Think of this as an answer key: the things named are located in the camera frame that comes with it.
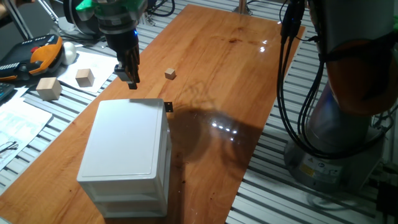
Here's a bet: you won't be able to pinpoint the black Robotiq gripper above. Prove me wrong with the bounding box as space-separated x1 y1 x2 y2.
104 27 142 91

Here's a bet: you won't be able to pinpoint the white plastic drawer cabinet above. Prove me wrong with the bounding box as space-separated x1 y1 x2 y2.
76 98 172 218

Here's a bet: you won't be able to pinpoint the plain white paper sheet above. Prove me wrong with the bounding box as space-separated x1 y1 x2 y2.
57 50 121 95

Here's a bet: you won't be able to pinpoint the small wooden cube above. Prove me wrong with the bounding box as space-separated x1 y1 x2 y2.
164 67 177 81

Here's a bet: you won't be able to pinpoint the medium wooden cube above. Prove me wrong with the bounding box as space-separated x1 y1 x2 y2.
75 68 95 88

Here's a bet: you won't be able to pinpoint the white egg shaped object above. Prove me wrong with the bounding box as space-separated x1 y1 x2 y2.
61 42 78 66

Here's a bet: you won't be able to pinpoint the large wooden cube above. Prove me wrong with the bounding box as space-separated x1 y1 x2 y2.
35 77 63 101

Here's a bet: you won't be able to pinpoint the glossy orange wooden board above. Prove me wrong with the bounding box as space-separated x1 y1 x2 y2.
0 3 306 224

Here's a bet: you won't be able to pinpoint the grey tripod leg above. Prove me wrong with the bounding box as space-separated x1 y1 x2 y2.
37 0 60 23
2 0 34 40

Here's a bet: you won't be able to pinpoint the black orange teach pendant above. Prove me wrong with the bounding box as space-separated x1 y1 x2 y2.
0 34 65 82

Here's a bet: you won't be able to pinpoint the printed white paper sheet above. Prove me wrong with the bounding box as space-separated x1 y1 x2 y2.
0 98 53 171

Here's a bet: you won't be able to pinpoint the black computer keyboard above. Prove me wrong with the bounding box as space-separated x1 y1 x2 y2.
0 82 16 102

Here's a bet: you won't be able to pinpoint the black rimmed eyeglasses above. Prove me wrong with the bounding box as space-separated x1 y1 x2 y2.
0 141 19 155

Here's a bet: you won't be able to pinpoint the black looped cable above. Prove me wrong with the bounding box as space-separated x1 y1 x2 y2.
147 0 176 18

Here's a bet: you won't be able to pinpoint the green printed wrist mount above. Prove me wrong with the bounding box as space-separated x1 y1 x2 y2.
75 0 149 19

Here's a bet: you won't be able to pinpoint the metal frame post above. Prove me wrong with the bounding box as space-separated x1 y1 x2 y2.
232 0 253 16

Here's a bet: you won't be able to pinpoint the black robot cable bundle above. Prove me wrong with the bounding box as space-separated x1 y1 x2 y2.
276 0 398 160

